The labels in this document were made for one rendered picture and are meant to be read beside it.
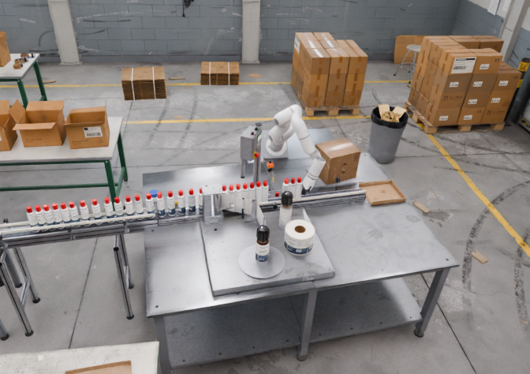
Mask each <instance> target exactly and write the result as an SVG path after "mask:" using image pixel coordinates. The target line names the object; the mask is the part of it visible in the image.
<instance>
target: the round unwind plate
mask: <svg viewBox="0 0 530 374"><path fill-rule="evenodd" d="M255 258H256V245H251V246H249V247H247V248H246V249H244V250H243V251H242V252H241V254H240V255H239V259H238V263H239V266H240V268H241V270H242V271H243V272H244V273H246V274H247V275H250V276H252V277H255V278H259V279H265V278H270V277H273V276H275V275H277V274H278V273H279V272H280V271H281V270H282V269H283V268H284V265H285V258H284V256H283V255H282V253H281V252H280V251H279V250H278V249H276V248H275V247H273V246H270V245H269V256H268V263H267V264H264V265H259V264H257V263H256V262H255Z"/></svg>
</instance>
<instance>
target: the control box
mask: <svg viewBox="0 0 530 374"><path fill-rule="evenodd" d="M261 131H262V129H260V128H258V131H255V126H251V125H250V126H249V127H248V128H247V129H246V130H245V131H244V132H243V133H242V134H241V159H246V160H249V161H252V160H253V159H254V158H255V156H254V154H255V153H257V152H258V153H259V152H260V151H261V145H260V146H259V147H258V148H257V150H256V145H257V144H258V143H259V142H258V143H257V136H258V135H259V134H260V132H261ZM251 132H254V136H251ZM261 140H262V138H261V139H260V140H259V141H261Z"/></svg>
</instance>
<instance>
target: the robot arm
mask: <svg viewBox="0 0 530 374"><path fill-rule="evenodd" d="M274 123H275V124H276V126H275V127H274V128H272V129H271V131H270V132H269V134H268V136H269V139H268V141H267V143H266V149H267V151H268V153H270V154H271V155H274V156H279V155H282V154H283V153H284V152H285V151H286V141H287V140H288V139H289V138H290V137H291V136H292V135H293V134H294V131H295V132H296V135H297V137H298V140H299V141H300V144H301V146H302V148H303V150H304V152H305V153H306V154H308V155H309V156H310V157H311V159H312V162H313V164H312V166H311V168H310V170H309V172H308V174H307V175H306V177H305V178H304V180H303V186H304V188H303V190H302V192H301V195H305V194H306V192H309V191H310V190H312V187H313V185H314V184H315V180H316V179H317V178H318V176H319V174H320V172H321V170H322V169H323V167H324V165H325V163H326V161H325V159H323V158H322V157H321V155H320V153H319V150H318V149H317V148H316V147H315V145H314V144H313V141H312V139H311V136H310V134H309V132H308V129H307V127H306V125H305V123H304V121H303V119H302V109H301V107H300V106H299V105H292V106H291V107H288V108H286V109H284V110H282V111H281V112H279V113H277V114H276V115H275V116H274Z"/></svg>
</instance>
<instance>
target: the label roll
mask: <svg viewBox="0 0 530 374"><path fill-rule="evenodd" d="M314 235H315V228H314V226H313V225H312V224H311V223H309V222H307V221H304V220H300V219H297V220H293V221H290V222H289V223H287V224H286V230H285V239H284V247H285V249H286V250H287V251H288V252H290V253H292V254H294V255H298V256H301V255H305V254H308V253H309V252H311V250H312V246H313V241H314Z"/></svg>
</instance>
